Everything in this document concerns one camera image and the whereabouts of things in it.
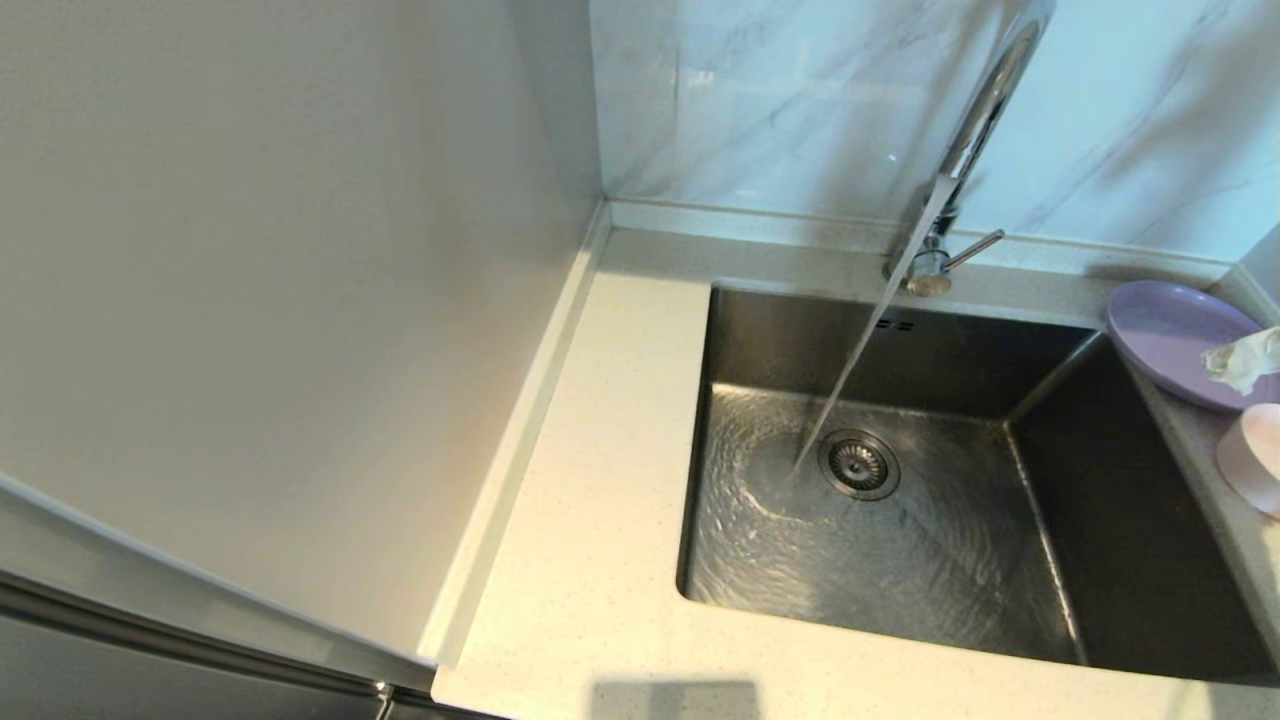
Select stainless steel sink basin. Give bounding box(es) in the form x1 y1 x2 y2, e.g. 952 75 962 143
676 283 1276 686

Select chrome faucet lever handle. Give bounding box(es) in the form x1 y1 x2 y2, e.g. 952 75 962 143
945 229 1006 273

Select running tap water stream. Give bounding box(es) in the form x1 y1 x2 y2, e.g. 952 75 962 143
787 175 956 481

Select purple plate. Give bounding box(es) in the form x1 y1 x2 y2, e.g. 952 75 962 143
1106 280 1280 414

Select round metal drain strainer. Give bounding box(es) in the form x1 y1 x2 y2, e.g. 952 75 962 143
818 429 902 502

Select white tall cabinet side panel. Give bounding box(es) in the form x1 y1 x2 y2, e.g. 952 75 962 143
0 0 611 693

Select pale pink cup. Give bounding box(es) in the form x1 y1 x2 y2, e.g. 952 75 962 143
1216 403 1280 519

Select chrome gooseneck faucet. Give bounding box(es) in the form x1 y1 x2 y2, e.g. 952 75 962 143
885 0 1056 298

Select stainless steel appliance front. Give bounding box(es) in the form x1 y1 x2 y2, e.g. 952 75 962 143
0 578 511 720

